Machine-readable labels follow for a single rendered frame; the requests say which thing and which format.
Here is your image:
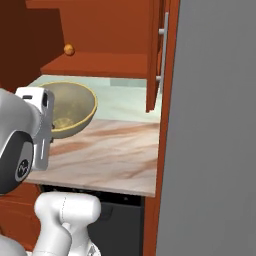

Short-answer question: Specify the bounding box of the red-brown base cabinet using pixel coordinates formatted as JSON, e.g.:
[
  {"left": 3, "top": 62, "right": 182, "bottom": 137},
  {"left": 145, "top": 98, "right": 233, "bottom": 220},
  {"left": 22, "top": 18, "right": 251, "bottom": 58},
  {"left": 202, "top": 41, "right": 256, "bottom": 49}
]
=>
[{"left": 0, "top": 181, "right": 43, "bottom": 253}]

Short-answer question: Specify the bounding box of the small orange ball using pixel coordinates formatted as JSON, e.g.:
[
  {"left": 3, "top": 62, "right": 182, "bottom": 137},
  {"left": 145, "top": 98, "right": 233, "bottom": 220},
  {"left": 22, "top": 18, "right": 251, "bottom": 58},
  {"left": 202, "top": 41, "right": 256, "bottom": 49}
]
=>
[{"left": 63, "top": 43, "right": 76, "bottom": 57}]

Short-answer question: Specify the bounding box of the grey fridge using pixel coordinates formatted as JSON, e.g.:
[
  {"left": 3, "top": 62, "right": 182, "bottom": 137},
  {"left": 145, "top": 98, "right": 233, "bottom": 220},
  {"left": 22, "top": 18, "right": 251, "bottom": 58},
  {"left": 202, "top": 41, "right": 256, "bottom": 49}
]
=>
[{"left": 155, "top": 0, "right": 256, "bottom": 256}]

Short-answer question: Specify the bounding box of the black dishwasher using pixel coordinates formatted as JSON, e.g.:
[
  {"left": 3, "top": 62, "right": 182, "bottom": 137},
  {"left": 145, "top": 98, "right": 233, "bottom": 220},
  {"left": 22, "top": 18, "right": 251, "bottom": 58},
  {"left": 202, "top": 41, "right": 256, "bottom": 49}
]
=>
[{"left": 39, "top": 184, "right": 146, "bottom": 256}]

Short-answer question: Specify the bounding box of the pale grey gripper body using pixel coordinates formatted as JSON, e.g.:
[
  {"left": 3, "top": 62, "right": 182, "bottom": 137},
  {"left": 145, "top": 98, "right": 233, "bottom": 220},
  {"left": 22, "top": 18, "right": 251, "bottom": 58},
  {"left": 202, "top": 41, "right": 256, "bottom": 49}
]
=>
[{"left": 32, "top": 88, "right": 56, "bottom": 172}]

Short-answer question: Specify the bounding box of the red-brown cabinet door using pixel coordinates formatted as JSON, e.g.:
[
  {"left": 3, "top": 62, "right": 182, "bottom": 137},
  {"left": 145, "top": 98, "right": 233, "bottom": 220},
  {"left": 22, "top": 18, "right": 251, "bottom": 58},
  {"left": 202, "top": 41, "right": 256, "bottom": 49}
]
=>
[{"left": 145, "top": 0, "right": 168, "bottom": 114}]

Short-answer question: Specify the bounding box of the olive bowl with yellow rim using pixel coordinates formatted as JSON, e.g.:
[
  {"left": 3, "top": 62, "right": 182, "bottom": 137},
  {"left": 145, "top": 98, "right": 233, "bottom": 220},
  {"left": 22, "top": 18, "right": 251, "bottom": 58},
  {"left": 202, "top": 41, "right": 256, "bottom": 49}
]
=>
[{"left": 39, "top": 80, "right": 99, "bottom": 140}]

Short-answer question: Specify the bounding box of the red-brown open wall cabinet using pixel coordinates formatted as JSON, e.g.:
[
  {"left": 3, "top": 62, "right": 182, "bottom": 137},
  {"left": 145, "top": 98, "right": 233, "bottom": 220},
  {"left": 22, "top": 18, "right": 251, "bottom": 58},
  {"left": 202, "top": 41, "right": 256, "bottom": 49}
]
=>
[{"left": 25, "top": 0, "right": 168, "bottom": 80}]

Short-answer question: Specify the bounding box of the red-brown tall side panel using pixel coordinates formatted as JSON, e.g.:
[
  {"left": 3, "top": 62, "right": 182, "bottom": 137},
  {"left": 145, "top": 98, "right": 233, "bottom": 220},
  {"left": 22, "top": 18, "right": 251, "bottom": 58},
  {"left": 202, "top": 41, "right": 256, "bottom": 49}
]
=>
[{"left": 142, "top": 0, "right": 181, "bottom": 256}]

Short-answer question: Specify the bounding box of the dark red-brown cabinet panel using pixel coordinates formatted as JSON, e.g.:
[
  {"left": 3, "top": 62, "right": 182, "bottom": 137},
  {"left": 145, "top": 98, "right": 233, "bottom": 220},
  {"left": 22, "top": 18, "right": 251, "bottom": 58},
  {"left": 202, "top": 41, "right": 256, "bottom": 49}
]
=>
[{"left": 0, "top": 0, "right": 65, "bottom": 94}]

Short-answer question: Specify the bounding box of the grey bar door handle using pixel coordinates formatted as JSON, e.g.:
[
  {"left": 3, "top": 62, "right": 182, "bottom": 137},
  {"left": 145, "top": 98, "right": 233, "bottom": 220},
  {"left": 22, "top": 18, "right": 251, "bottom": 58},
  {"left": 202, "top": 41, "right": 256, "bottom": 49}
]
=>
[{"left": 155, "top": 12, "right": 170, "bottom": 96}]

